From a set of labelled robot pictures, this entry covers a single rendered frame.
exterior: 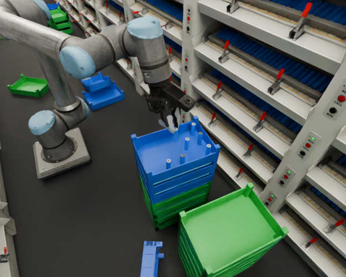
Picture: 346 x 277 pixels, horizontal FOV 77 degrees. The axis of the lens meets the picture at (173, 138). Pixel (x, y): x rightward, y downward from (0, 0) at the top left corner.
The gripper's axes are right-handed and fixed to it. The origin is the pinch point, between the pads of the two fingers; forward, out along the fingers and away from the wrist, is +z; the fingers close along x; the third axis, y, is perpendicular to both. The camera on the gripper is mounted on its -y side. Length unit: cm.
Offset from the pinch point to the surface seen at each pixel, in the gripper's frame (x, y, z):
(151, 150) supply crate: 4.7, 12.6, 11.4
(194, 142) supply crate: -9.6, 0.8, 14.6
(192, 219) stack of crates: 16.2, -13.1, 26.6
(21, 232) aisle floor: 61, 71, 46
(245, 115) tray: -33.5, -11.9, 13.0
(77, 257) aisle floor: 51, 38, 55
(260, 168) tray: -27, -22, 37
